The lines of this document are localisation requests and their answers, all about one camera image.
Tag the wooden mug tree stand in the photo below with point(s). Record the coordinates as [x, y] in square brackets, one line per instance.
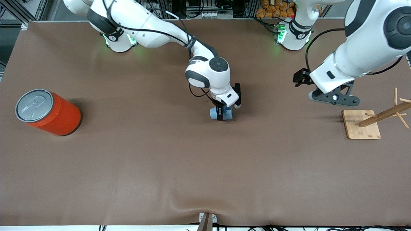
[361, 126]

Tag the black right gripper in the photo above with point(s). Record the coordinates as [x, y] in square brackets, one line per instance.
[219, 111]

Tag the orange snack bag pile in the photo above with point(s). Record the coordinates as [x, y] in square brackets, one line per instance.
[274, 9]

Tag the white terminal strip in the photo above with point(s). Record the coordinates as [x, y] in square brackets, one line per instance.
[210, 14]

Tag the blue plastic cup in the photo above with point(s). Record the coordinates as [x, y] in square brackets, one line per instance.
[228, 113]

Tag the aluminium frame profile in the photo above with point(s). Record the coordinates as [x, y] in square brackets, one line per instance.
[19, 14]

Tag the metal bracket with wooden post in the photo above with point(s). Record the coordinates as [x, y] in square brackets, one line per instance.
[207, 221]

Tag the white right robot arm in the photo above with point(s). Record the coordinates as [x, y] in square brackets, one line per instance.
[144, 22]

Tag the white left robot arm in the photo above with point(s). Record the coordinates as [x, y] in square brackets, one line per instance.
[362, 48]

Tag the brown table mat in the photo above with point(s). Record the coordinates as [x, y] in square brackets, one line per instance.
[205, 160]

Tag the orange can with grey lid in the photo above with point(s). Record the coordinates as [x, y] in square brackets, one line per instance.
[61, 117]

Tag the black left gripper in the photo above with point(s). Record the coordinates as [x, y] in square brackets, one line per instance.
[302, 77]

